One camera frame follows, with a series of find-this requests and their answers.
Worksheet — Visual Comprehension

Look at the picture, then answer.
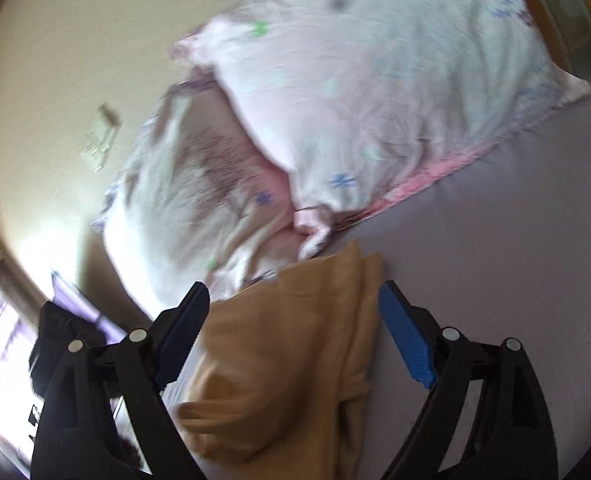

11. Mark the white floral pillow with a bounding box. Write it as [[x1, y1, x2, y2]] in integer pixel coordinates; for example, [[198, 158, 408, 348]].
[[94, 72, 305, 318]]

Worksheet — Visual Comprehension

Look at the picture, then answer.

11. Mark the tan brown garment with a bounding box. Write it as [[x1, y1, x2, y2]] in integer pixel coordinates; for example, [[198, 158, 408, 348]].
[[175, 242, 384, 479]]

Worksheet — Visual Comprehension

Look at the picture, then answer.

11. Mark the purple bed sheet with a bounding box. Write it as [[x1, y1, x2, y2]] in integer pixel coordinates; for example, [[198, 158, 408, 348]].
[[331, 94, 591, 474]]

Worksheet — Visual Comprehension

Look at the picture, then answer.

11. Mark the pink floral pillow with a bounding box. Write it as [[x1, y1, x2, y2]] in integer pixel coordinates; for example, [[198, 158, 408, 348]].
[[169, 0, 591, 258]]

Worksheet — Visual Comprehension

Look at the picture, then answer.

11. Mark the wooden bed headboard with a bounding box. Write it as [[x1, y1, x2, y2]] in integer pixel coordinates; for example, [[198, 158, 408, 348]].
[[524, 0, 572, 73]]

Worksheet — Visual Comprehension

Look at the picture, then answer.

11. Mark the white wall switch plate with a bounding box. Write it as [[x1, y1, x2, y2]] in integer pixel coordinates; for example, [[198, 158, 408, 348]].
[[80, 103, 122, 172]]

